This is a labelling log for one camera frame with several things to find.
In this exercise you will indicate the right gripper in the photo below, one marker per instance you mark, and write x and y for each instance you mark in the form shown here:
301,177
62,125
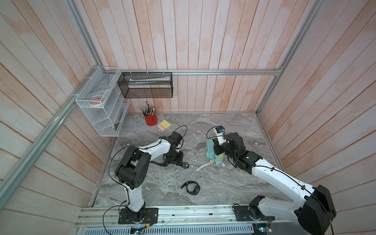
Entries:
217,146

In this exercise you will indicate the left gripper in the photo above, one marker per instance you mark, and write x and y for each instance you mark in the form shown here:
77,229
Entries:
178,160

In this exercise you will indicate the teal microfiber cloth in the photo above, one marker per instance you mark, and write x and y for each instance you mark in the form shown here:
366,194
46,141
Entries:
217,158

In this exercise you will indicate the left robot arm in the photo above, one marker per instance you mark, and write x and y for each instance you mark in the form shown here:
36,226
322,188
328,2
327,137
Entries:
133,167

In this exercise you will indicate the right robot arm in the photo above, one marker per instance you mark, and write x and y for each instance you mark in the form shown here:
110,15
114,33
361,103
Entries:
311,207

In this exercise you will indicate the yellow sticky note pad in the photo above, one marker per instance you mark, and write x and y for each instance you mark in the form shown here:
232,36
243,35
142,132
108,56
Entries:
164,124

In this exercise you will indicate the red pen holder cup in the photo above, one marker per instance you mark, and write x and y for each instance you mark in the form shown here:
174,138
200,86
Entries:
151,119

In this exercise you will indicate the tape roll on shelf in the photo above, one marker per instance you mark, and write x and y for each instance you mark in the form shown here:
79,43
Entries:
97,100

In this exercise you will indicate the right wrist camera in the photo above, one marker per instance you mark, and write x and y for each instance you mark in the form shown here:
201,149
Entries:
220,134

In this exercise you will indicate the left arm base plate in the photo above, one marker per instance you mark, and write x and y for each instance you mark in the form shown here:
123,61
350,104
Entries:
144,216

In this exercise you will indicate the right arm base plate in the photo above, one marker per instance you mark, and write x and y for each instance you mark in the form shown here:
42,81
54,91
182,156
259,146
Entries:
247,213

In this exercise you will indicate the black mesh wall basket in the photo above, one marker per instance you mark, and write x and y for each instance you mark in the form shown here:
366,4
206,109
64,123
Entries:
143,85

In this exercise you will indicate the white wire wall shelf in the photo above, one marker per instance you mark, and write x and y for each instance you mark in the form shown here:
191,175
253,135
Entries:
107,120

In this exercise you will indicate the aluminium front rail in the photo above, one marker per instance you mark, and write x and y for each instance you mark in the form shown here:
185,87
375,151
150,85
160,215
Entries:
167,216

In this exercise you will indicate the aluminium wall frame rail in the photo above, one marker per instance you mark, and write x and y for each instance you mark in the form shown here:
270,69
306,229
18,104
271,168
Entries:
218,52

